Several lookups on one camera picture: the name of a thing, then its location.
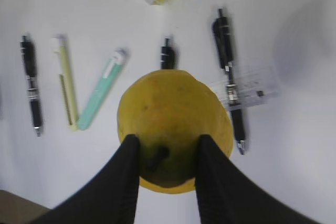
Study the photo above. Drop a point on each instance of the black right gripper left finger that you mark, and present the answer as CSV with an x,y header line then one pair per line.
x,y
110,197

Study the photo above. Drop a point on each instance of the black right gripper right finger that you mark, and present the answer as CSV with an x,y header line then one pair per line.
x,y
226,195

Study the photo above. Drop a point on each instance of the yellow pear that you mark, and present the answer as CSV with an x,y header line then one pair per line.
x,y
168,110

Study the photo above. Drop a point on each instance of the clear plastic ruler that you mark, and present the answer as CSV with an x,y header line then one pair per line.
x,y
253,88

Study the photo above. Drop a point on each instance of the yellow utility knife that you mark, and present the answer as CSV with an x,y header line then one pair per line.
x,y
60,49

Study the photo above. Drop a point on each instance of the mint green utility knife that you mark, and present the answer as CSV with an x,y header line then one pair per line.
x,y
108,77

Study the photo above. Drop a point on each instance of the black pen middle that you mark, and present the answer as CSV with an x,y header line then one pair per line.
x,y
168,57

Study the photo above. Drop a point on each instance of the black pen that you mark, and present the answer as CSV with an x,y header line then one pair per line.
x,y
168,57
30,66
222,36

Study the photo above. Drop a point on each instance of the black pen right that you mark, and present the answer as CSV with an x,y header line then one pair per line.
x,y
222,36

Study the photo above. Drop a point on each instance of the black pen left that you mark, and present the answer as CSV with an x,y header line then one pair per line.
x,y
30,66

